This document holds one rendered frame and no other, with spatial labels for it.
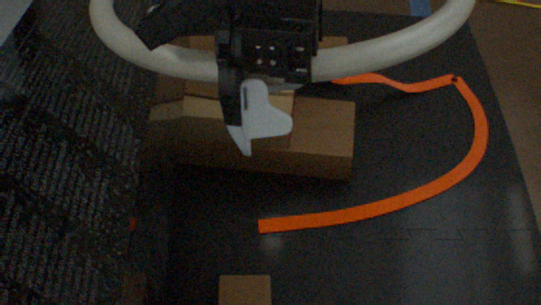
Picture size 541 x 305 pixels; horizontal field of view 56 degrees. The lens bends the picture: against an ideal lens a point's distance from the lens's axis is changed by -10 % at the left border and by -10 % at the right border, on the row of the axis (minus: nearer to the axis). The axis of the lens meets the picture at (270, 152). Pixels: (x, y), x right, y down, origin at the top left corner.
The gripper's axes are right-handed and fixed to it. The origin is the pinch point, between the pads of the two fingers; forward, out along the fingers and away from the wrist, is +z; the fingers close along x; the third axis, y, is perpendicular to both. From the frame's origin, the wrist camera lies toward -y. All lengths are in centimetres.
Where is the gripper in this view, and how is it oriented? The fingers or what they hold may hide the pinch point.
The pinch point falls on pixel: (246, 125)
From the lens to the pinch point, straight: 56.7
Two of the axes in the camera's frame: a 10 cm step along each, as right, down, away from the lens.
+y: 9.8, 1.1, -1.9
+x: 2.1, -7.0, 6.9
